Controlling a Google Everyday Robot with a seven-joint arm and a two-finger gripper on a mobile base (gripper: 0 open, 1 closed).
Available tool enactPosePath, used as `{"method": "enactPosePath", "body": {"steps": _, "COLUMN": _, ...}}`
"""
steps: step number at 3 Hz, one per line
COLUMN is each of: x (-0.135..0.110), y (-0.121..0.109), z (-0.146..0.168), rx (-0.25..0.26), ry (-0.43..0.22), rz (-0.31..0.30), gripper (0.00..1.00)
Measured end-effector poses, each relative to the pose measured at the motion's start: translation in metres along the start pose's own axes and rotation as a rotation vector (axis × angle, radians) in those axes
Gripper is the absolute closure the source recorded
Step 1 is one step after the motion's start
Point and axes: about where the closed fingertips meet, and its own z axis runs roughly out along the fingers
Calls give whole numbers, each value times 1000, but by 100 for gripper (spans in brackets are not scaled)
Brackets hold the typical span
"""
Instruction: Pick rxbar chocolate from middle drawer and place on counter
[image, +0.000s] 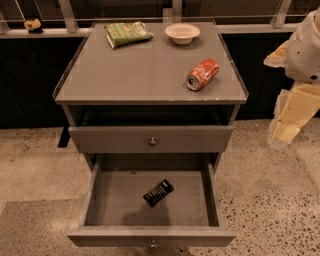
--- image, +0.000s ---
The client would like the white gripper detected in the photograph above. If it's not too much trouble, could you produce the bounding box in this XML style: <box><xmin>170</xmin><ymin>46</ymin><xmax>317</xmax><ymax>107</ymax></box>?
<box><xmin>263</xmin><ymin>13</ymin><xmax>320</xmax><ymax>149</ymax></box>

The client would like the black rxbar chocolate bar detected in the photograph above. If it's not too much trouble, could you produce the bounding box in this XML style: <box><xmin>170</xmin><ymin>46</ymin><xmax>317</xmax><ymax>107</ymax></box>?
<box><xmin>143</xmin><ymin>179</ymin><xmax>174</xmax><ymax>207</ymax></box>

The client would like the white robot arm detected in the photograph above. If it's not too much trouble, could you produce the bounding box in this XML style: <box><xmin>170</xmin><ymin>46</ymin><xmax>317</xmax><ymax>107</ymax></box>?
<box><xmin>263</xmin><ymin>7</ymin><xmax>320</xmax><ymax>148</ymax></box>

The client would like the grey drawer cabinet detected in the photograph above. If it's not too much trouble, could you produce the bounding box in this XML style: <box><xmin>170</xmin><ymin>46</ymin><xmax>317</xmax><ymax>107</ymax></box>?
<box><xmin>55</xmin><ymin>23</ymin><xmax>248</xmax><ymax>166</ymax></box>

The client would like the round top drawer knob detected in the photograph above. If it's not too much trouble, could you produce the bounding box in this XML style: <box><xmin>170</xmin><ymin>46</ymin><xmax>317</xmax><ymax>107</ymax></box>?
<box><xmin>149</xmin><ymin>137</ymin><xmax>157</xmax><ymax>146</ymax></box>

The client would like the grey top drawer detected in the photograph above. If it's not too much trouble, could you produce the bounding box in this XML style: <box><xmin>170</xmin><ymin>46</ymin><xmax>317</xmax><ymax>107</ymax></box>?
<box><xmin>69</xmin><ymin>126</ymin><xmax>233</xmax><ymax>153</ymax></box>

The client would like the open grey middle drawer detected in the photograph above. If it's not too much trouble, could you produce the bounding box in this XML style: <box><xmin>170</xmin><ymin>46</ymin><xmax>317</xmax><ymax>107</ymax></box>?
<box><xmin>67</xmin><ymin>163</ymin><xmax>235</xmax><ymax>247</ymax></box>

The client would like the red soda can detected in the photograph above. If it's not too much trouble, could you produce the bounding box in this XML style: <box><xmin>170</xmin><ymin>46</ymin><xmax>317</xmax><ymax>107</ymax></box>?
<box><xmin>186</xmin><ymin>58</ymin><xmax>219</xmax><ymax>91</ymax></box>

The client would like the white paper bowl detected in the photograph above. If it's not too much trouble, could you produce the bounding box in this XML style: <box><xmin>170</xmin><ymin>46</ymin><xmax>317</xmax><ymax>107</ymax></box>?
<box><xmin>165</xmin><ymin>23</ymin><xmax>200</xmax><ymax>45</ymax></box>

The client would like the green chip bag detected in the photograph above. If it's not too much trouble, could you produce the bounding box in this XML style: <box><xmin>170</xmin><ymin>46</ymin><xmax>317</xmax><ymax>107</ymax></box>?
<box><xmin>104</xmin><ymin>21</ymin><xmax>154</xmax><ymax>48</ymax></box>

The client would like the small yellow black object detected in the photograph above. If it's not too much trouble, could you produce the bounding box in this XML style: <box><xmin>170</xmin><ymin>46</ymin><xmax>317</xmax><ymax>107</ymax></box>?
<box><xmin>24</xmin><ymin>18</ymin><xmax>43</xmax><ymax>33</ymax></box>

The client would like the metal window rail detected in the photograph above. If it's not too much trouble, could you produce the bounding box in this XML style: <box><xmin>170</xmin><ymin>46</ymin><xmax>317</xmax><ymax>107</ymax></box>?
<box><xmin>0</xmin><ymin>0</ymin><xmax>320</xmax><ymax>40</ymax></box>

